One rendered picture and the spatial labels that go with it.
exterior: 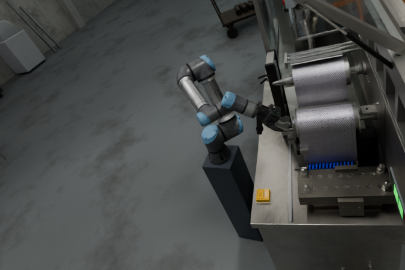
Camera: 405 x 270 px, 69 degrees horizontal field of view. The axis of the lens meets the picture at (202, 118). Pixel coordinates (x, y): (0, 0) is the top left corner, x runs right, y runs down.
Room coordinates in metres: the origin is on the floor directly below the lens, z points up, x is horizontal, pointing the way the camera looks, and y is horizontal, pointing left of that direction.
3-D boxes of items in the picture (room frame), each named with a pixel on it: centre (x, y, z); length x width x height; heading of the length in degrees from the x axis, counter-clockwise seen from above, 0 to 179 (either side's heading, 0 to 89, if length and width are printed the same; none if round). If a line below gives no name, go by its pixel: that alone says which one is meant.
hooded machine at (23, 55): (9.48, 4.10, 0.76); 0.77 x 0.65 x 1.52; 143
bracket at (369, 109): (0.88, -0.67, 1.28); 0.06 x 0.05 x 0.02; 62
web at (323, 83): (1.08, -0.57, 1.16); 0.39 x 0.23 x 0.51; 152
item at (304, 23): (1.61, -0.83, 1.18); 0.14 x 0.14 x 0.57
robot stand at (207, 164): (1.42, 0.00, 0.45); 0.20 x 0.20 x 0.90; 53
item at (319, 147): (0.91, -0.48, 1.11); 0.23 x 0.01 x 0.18; 62
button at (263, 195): (0.99, -0.12, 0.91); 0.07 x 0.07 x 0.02; 62
